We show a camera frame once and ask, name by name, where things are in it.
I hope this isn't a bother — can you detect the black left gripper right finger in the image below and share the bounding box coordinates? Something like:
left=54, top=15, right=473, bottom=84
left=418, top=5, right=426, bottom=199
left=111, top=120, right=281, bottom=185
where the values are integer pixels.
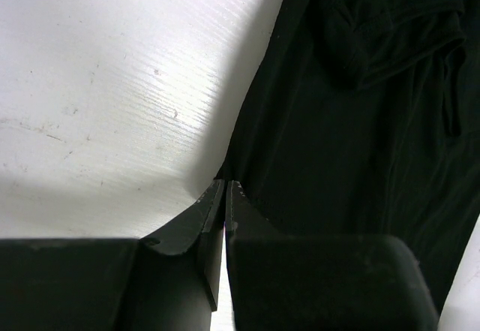
left=226, top=182, right=439, bottom=330

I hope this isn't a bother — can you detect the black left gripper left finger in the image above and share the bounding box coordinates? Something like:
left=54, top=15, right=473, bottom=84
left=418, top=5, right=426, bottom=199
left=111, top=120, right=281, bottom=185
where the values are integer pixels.
left=1, top=180, right=224, bottom=330

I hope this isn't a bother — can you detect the black tank top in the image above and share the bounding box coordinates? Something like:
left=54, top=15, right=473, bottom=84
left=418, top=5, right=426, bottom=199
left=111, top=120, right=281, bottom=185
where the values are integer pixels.
left=217, top=0, right=479, bottom=309

